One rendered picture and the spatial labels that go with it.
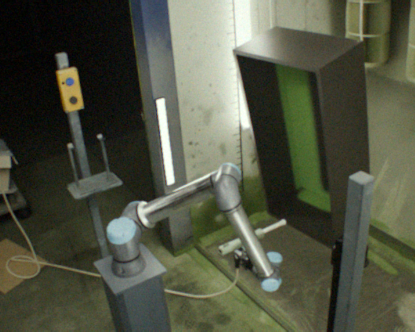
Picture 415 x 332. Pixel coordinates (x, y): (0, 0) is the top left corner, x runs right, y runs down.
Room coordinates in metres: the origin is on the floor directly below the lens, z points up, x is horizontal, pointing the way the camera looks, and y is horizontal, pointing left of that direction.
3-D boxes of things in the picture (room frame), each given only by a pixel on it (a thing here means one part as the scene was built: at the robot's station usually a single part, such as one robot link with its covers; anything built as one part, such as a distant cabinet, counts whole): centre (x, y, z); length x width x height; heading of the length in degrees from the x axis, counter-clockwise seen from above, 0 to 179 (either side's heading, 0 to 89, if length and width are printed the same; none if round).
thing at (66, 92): (2.70, 0.80, 1.42); 0.12 x 0.06 x 0.26; 121
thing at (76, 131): (2.75, 0.83, 0.82); 0.06 x 0.06 x 1.64; 31
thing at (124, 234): (1.94, 0.47, 0.83); 0.17 x 0.15 x 0.18; 167
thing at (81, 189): (2.61, 0.74, 0.95); 0.26 x 0.15 x 0.32; 121
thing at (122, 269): (1.94, 0.47, 0.69); 0.19 x 0.19 x 0.10
